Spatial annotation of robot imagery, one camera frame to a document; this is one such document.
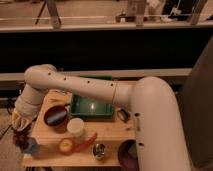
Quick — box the dark maroon bowl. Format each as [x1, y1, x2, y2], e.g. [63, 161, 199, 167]
[117, 139, 139, 171]

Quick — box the black small clip object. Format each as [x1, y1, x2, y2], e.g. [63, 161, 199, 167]
[117, 108, 130, 122]

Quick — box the dark red bowl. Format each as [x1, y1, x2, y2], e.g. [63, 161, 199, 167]
[44, 106, 67, 127]

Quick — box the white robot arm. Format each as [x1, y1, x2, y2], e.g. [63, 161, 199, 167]
[12, 64, 191, 171]

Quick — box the dark grapes bunch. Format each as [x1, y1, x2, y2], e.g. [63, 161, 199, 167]
[13, 134, 29, 150]

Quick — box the small metal cup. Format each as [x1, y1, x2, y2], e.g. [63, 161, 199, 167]
[93, 144, 106, 160]

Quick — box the yellow round fruit toy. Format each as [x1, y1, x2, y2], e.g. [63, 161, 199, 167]
[59, 138, 74, 154]

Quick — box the wooden table board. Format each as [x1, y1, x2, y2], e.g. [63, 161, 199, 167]
[22, 90, 134, 167]

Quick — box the white paper cup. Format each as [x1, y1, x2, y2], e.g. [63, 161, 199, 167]
[67, 118, 84, 137]

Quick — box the green plastic tray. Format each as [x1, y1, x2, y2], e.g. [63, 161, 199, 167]
[69, 75, 116, 120]

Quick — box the orange carrot toy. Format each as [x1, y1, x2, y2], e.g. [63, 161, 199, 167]
[74, 132, 98, 152]

